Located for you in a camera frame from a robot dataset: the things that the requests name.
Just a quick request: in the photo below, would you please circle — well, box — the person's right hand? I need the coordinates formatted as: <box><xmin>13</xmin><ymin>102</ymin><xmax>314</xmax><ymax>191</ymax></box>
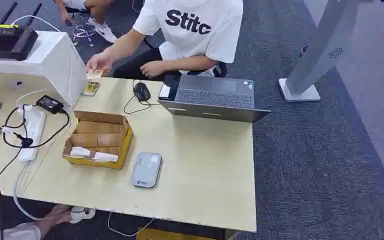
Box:
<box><xmin>85</xmin><ymin>52</ymin><xmax>114</xmax><ymax>73</ymax></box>

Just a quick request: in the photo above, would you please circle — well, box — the person's left hand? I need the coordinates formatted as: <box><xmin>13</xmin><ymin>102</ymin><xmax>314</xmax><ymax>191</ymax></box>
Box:
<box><xmin>139</xmin><ymin>60</ymin><xmax>167</xmax><ymax>79</ymax></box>

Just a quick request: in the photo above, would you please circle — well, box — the yellow printed card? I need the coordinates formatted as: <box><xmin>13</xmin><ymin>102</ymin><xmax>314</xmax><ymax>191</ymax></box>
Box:
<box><xmin>80</xmin><ymin>81</ymin><xmax>101</xmax><ymax>98</ymax></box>
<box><xmin>86</xmin><ymin>68</ymin><xmax>104</xmax><ymax>80</ymax></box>

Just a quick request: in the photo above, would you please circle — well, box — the black computer mouse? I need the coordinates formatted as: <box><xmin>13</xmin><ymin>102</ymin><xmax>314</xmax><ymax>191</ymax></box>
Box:
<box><xmin>133</xmin><ymin>82</ymin><xmax>152</xmax><ymax>103</ymax></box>

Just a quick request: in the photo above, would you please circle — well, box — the chrome stool base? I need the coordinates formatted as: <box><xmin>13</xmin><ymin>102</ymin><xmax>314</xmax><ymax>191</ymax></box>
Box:
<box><xmin>71</xmin><ymin>12</ymin><xmax>98</xmax><ymax>48</ymax></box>

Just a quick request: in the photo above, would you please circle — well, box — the white cabinet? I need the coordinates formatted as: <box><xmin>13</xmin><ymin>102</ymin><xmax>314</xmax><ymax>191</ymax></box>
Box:
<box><xmin>0</xmin><ymin>27</ymin><xmax>89</xmax><ymax>107</ymax></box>

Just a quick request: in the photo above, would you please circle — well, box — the person with white shoes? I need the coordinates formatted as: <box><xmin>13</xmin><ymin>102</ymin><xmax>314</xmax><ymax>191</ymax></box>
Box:
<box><xmin>53</xmin><ymin>0</ymin><xmax>119</xmax><ymax>44</ymax></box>

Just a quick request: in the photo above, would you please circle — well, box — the person in white shirt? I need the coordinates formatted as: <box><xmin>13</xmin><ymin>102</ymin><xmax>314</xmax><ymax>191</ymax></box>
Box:
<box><xmin>85</xmin><ymin>0</ymin><xmax>244</xmax><ymax>81</ymax></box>

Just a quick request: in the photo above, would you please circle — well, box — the black power adapter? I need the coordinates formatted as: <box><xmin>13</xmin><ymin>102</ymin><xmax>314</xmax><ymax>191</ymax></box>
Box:
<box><xmin>35</xmin><ymin>95</ymin><xmax>66</xmax><ymax>116</ymax></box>

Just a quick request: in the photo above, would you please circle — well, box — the grey laptop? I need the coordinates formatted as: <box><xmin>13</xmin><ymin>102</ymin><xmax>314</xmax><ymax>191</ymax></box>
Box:
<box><xmin>157</xmin><ymin>74</ymin><xmax>272</xmax><ymax>124</ymax></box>

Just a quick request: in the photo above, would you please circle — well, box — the wooden card box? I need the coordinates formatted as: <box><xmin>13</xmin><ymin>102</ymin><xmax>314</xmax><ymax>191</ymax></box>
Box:
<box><xmin>62</xmin><ymin>109</ymin><xmax>135</xmax><ymax>170</ymax></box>

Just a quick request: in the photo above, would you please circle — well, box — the black router with antennas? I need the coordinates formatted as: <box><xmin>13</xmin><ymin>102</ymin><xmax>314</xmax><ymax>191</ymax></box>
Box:
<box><xmin>0</xmin><ymin>1</ymin><xmax>44</xmax><ymax>62</ymax></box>

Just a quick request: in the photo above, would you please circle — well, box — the white power strip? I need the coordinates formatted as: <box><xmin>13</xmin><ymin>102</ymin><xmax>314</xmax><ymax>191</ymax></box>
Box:
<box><xmin>17</xmin><ymin>104</ymin><xmax>48</xmax><ymax>164</ymax></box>

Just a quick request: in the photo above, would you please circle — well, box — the black plug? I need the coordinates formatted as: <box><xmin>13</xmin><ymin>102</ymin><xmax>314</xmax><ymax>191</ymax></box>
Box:
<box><xmin>12</xmin><ymin>132</ymin><xmax>34</xmax><ymax>149</ymax></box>

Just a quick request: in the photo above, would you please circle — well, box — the yellow box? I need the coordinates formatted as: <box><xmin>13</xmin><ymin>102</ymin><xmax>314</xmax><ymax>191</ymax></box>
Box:
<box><xmin>135</xmin><ymin>227</ymin><xmax>227</xmax><ymax>240</ymax></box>

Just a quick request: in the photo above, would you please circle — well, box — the person in pale trousers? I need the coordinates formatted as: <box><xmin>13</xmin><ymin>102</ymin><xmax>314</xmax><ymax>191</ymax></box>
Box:
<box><xmin>0</xmin><ymin>203</ymin><xmax>97</xmax><ymax>240</ymax></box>

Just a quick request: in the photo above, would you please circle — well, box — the grey stand with white base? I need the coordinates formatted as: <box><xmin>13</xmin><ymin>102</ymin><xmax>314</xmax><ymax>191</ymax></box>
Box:
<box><xmin>278</xmin><ymin>0</ymin><xmax>384</xmax><ymax>103</ymax></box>

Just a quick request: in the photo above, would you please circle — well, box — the black mouse cable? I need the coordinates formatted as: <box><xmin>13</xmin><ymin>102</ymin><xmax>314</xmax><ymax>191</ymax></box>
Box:
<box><xmin>123</xmin><ymin>79</ymin><xmax>162</xmax><ymax>116</ymax></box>

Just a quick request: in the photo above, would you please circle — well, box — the thin white router cable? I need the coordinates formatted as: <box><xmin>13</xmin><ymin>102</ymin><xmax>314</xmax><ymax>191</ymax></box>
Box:
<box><xmin>10</xmin><ymin>14</ymin><xmax>75</xmax><ymax>100</ymax></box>

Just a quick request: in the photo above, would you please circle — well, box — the black adapter cable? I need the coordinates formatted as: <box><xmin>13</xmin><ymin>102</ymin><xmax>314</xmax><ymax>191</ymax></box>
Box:
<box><xmin>2</xmin><ymin>106</ymin><xmax>71</xmax><ymax>150</ymax></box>

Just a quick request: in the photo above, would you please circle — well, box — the thin black cable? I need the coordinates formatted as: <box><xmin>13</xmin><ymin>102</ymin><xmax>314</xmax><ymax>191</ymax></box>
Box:
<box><xmin>0</xmin><ymin>147</ymin><xmax>23</xmax><ymax>240</ymax></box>

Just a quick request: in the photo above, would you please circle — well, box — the thick white power cable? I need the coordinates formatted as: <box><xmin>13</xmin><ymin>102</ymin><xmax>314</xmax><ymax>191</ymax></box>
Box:
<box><xmin>12</xmin><ymin>161</ymin><xmax>92</xmax><ymax>222</ymax></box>

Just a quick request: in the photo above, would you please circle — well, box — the thin white hanging cable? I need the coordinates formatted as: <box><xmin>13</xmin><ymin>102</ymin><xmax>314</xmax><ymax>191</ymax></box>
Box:
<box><xmin>107</xmin><ymin>211</ymin><xmax>155</xmax><ymax>238</ymax></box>

